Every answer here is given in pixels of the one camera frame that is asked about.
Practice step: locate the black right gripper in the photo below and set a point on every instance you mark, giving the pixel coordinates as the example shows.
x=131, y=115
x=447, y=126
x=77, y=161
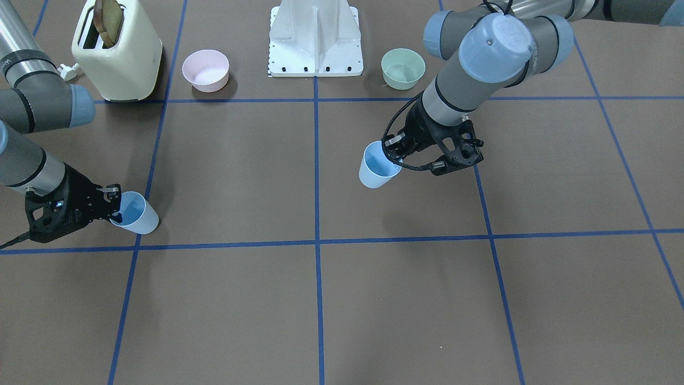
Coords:
x=80, y=191

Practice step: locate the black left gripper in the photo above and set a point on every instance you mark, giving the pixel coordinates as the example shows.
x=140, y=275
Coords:
x=420, y=131

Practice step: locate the light blue cup robot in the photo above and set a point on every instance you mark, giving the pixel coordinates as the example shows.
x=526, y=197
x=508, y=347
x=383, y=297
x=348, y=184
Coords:
x=376, y=169
x=138, y=214

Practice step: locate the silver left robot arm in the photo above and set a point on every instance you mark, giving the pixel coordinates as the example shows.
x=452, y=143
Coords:
x=496, y=45

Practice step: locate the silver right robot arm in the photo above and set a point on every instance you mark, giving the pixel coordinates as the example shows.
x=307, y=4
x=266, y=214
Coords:
x=37, y=100

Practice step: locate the green plastic bowl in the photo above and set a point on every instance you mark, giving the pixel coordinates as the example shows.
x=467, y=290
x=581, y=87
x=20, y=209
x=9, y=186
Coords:
x=402, y=68

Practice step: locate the white toaster power plug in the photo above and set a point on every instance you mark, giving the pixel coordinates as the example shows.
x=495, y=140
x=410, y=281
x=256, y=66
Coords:
x=69, y=73

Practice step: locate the pink plastic bowl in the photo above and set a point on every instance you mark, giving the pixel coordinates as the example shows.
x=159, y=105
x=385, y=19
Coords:
x=207, y=70

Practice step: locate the cream two-slot toaster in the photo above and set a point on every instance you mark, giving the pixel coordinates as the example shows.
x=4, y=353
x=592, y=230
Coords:
x=127, y=71

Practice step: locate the toasted bread slice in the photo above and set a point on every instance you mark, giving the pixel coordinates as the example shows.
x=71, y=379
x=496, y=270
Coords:
x=108, y=20

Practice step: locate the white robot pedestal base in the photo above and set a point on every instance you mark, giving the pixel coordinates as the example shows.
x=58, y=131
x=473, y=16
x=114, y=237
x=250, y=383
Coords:
x=314, y=38

